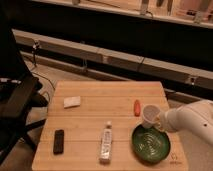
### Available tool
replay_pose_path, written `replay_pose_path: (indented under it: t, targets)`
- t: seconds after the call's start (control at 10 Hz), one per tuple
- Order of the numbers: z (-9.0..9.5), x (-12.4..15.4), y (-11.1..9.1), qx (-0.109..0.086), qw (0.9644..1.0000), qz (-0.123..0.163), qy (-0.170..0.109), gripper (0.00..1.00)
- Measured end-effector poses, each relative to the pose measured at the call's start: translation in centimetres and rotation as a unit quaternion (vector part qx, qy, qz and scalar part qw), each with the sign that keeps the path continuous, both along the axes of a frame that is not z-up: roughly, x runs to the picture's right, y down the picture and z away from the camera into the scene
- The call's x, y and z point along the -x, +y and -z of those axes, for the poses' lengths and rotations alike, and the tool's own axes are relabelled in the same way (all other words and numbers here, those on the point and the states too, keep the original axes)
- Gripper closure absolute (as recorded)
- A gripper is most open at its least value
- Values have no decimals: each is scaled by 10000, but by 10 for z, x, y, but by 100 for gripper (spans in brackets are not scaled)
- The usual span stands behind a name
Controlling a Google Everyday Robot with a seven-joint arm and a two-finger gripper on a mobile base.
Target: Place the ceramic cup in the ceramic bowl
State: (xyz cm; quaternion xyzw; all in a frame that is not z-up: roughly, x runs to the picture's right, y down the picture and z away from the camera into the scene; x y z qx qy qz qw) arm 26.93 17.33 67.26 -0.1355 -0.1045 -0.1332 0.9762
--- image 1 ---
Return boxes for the clear plastic bottle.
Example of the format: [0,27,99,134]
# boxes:
[99,121,112,164]

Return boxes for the white ceramic cup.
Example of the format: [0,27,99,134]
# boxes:
[142,105,160,128]

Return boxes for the black cable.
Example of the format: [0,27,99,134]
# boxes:
[31,44,56,93]

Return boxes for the white sponge block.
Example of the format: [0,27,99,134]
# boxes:
[64,96,81,108]

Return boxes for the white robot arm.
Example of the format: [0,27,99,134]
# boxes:
[156,100,213,146]

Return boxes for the black remote control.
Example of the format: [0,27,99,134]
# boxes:
[53,130,64,154]

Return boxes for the black chair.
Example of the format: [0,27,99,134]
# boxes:
[0,19,48,165]

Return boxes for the orange carrot toy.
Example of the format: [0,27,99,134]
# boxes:
[134,100,141,117]

